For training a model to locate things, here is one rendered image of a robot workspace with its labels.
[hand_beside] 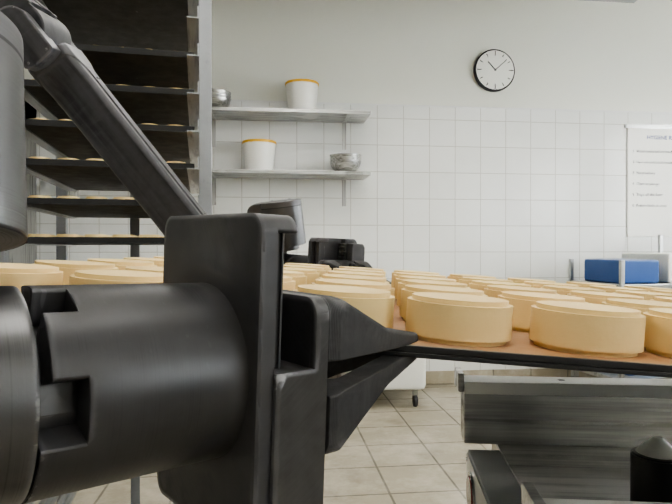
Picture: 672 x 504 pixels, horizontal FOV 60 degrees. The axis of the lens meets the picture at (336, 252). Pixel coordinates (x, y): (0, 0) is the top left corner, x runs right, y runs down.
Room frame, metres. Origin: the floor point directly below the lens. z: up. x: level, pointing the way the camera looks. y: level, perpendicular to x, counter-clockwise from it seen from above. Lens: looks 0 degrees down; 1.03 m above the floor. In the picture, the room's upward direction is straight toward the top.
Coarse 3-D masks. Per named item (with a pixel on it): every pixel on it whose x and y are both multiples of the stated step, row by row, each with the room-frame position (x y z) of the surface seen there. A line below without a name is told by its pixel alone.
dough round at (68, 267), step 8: (40, 264) 0.34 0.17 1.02; (48, 264) 0.34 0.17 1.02; (56, 264) 0.34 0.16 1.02; (64, 264) 0.34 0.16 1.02; (72, 264) 0.34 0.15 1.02; (80, 264) 0.34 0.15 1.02; (88, 264) 0.35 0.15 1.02; (96, 264) 0.35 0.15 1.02; (104, 264) 0.36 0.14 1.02; (112, 264) 0.36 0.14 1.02; (64, 272) 0.34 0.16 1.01; (72, 272) 0.34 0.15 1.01; (64, 280) 0.34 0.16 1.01
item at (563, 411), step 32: (480, 384) 0.56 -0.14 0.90; (512, 384) 0.55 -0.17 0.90; (544, 384) 0.55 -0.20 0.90; (576, 384) 0.55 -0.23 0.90; (608, 384) 0.55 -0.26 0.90; (640, 384) 0.55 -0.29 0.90; (480, 416) 0.56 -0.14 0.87; (512, 416) 0.56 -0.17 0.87; (544, 416) 0.55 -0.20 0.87; (576, 416) 0.55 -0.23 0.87; (608, 416) 0.55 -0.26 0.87; (640, 416) 0.55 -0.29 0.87
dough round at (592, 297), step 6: (570, 294) 0.40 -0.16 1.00; (576, 294) 0.39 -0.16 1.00; (582, 294) 0.39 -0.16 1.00; (588, 294) 0.38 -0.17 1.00; (594, 294) 0.38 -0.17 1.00; (600, 294) 0.39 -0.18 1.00; (606, 294) 0.39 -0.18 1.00; (612, 294) 0.40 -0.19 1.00; (618, 294) 0.40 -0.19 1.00; (624, 294) 0.41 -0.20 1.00; (588, 300) 0.38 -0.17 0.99; (594, 300) 0.38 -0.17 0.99; (600, 300) 0.38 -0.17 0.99
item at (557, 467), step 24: (504, 456) 0.53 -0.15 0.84; (528, 456) 0.53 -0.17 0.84; (552, 456) 0.53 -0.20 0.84; (576, 456) 0.53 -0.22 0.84; (600, 456) 0.53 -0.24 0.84; (624, 456) 0.53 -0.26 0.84; (528, 480) 0.47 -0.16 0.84; (552, 480) 0.47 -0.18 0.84; (576, 480) 0.47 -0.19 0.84; (600, 480) 0.47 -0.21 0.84; (624, 480) 0.47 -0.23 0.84; (648, 480) 0.37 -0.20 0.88
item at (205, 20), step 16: (208, 0) 1.40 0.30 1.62; (208, 16) 1.40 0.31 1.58; (208, 32) 1.40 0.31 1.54; (208, 48) 1.40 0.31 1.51; (208, 64) 1.40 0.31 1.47; (208, 80) 1.40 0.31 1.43; (208, 96) 1.40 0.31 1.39; (208, 112) 1.40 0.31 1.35; (208, 128) 1.40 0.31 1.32; (208, 144) 1.40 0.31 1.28; (208, 160) 1.40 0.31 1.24; (208, 176) 1.40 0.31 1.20; (208, 192) 1.40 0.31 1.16; (208, 208) 1.40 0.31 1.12
